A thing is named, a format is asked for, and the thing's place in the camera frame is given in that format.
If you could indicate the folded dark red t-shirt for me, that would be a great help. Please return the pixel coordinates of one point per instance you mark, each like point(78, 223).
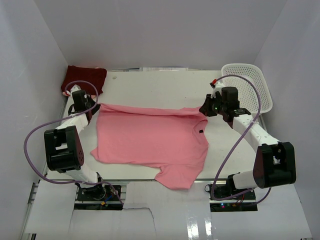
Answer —
point(95, 76)

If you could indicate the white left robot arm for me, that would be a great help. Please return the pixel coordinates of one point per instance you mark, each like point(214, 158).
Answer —
point(64, 152)

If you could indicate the white paper strip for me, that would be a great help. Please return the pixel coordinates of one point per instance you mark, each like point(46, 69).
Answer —
point(163, 69)

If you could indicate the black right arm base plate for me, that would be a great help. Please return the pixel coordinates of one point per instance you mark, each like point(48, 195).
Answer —
point(243, 203)

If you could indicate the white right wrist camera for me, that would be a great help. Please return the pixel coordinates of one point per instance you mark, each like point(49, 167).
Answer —
point(217, 86)

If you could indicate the white perforated plastic basket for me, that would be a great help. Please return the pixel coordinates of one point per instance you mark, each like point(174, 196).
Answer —
point(251, 85)

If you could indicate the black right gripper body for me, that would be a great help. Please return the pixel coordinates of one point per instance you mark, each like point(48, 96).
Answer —
point(207, 107)

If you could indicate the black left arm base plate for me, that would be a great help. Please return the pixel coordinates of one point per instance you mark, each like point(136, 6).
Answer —
point(100, 200)

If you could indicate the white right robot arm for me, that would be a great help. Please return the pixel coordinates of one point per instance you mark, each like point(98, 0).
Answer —
point(275, 162)

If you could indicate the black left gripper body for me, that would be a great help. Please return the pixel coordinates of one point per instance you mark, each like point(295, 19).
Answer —
point(90, 109)

